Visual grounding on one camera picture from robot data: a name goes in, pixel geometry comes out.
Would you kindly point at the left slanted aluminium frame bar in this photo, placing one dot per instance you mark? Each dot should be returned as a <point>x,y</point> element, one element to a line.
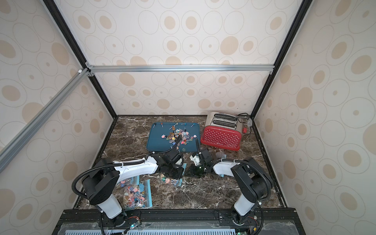
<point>24,136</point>

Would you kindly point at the horizontal aluminium frame bar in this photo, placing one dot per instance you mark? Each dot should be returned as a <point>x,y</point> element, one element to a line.
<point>182,68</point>

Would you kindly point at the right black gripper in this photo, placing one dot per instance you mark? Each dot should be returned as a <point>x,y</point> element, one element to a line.
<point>204,155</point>

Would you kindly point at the candy ziploc bag front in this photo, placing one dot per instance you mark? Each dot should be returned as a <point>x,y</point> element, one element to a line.
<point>138,196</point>

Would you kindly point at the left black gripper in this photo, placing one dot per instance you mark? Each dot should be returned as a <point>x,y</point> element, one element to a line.
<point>179,175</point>

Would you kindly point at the red silver toaster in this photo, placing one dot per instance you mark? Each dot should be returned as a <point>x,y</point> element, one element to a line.
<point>223,131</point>

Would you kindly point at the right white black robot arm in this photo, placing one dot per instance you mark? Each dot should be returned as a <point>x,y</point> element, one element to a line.
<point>255,184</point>

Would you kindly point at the poured candy pile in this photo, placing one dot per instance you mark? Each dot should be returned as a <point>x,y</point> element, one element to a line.
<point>167,133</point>

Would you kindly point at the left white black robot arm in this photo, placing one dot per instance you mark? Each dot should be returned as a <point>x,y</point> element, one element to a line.
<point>98,183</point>

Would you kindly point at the teal plastic tray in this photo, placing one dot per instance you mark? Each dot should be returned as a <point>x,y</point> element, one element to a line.
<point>181,147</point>

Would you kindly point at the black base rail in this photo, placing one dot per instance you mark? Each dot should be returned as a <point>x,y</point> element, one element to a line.
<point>279,221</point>

